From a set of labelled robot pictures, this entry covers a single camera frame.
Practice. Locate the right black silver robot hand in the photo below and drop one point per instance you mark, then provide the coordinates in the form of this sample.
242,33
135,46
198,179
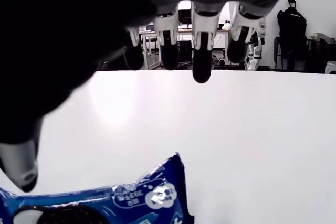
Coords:
65,37

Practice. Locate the white plastic stool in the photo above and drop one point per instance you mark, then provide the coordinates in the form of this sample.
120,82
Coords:
331,68

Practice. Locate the black computer monitor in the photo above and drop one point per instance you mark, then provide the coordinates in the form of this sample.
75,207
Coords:
185,16

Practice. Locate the blue Oreo cookie package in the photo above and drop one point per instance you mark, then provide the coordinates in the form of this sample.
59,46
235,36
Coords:
105,203

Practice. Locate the humanoid robot in black jacket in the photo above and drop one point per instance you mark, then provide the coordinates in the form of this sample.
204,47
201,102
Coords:
291,27

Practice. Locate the black box cabinet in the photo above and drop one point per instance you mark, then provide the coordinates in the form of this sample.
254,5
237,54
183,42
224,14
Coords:
185,51

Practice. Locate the white humanoid robot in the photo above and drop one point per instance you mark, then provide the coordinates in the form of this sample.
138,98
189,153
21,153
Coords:
256,51

